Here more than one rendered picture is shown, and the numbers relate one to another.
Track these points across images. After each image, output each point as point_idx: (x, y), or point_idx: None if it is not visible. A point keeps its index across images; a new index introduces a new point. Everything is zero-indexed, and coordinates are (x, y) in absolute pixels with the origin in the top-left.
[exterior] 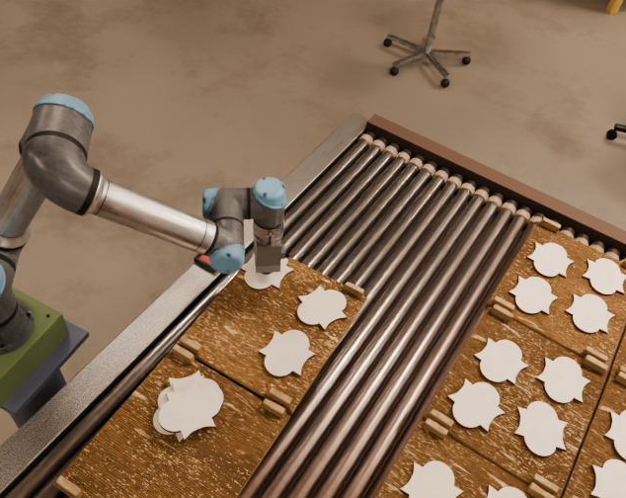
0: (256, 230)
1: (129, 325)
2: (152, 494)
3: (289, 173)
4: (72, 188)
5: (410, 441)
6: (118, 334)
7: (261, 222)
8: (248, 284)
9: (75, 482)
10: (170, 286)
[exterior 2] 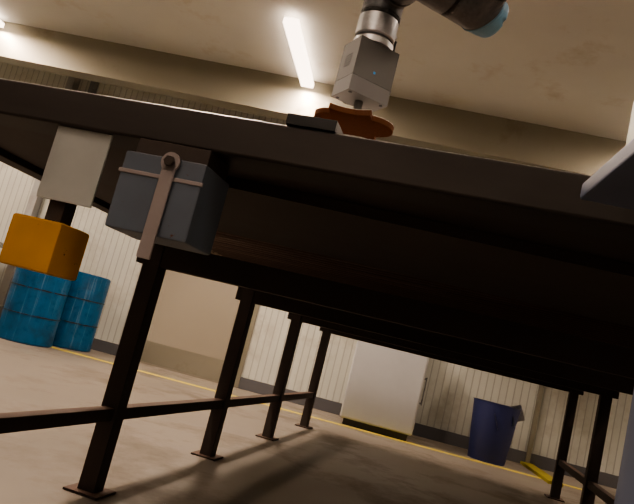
0: (394, 30)
1: (526, 165)
2: None
3: (54, 87)
4: None
5: None
6: (554, 170)
7: (401, 15)
8: (392, 124)
9: None
10: (408, 145)
